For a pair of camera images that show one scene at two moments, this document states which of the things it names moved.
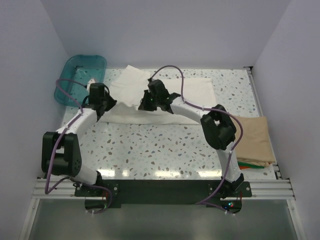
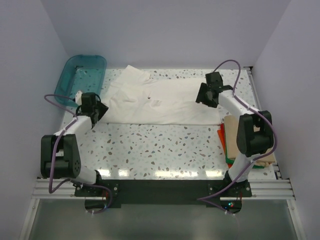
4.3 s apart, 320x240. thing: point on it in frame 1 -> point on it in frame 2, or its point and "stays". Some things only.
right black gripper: (145, 105) -> (201, 98)
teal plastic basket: (74, 73) stays
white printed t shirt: (128, 89) stays
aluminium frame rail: (262, 188) stays
